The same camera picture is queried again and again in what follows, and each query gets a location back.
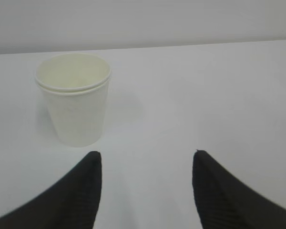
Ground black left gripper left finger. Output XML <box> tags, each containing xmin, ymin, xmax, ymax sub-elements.
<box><xmin>0</xmin><ymin>151</ymin><xmax>102</xmax><ymax>229</ymax></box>

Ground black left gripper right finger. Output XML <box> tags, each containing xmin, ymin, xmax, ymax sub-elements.
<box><xmin>192</xmin><ymin>150</ymin><xmax>286</xmax><ymax>229</ymax></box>

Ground white paper cup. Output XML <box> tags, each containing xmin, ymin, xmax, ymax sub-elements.
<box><xmin>35</xmin><ymin>53</ymin><xmax>111</xmax><ymax>147</ymax></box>

